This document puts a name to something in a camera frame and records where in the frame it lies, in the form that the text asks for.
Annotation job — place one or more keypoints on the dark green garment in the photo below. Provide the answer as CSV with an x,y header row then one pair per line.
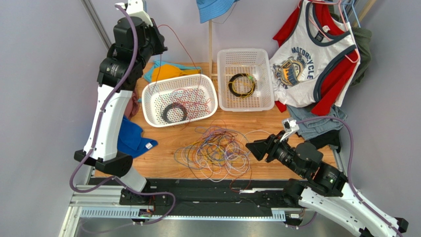
x,y
362,38

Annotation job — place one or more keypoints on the white motorcycle tank top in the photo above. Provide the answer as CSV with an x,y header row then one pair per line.
x,y
306,65

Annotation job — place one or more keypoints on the pink clothes hanger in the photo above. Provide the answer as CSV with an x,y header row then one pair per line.
x,y
323,30

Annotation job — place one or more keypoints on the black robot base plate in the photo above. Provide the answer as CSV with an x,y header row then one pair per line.
x,y
204,198

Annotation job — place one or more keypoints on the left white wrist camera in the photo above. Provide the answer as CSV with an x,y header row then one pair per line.
x,y
136,8

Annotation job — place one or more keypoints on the metal corner rail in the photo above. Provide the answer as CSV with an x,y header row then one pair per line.
x,y
93,15

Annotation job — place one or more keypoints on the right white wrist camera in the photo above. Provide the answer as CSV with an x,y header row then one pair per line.
x,y
290,126

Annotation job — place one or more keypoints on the rectangular white plastic basket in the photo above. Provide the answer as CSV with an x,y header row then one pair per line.
x,y
243,80

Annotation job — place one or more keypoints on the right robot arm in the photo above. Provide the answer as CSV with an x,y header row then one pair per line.
x,y
327,190

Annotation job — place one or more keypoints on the grey denim garment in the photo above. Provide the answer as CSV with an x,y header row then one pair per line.
x,y
314,128

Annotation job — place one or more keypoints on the red shirt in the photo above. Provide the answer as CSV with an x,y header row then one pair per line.
x,y
332,88

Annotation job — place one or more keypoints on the pink cloth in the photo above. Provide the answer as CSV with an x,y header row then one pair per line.
x,y
132,107

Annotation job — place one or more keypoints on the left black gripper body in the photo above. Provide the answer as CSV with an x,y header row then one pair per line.
x,y
153,44

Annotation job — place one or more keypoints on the rounded white plastic basket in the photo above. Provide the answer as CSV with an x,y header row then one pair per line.
x,y
179,100

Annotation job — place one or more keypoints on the blue cloth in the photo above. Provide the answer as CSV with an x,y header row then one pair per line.
x,y
131,141

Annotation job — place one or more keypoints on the teal cloth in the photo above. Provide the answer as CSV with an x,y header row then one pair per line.
x,y
158,63

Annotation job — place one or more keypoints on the orange cloth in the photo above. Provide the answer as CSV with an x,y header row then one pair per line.
x,y
170,71

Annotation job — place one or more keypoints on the aluminium slotted rail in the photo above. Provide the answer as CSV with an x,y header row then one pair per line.
x,y
108,202

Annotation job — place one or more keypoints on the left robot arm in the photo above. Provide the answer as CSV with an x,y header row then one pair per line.
x,y
136,40

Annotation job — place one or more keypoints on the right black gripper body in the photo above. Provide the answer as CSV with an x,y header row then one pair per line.
x,y
271,147

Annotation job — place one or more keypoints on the black garment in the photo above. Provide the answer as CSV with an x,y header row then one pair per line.
x,y
329,138

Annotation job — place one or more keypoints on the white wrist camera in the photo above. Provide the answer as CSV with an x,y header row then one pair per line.
x,y
290,126
136,8

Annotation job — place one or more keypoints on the wooden rack pole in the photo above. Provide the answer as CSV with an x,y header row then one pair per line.
x,y
363,11

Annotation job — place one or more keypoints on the light blue bucket hat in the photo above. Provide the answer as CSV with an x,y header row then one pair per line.
x,y
210,9

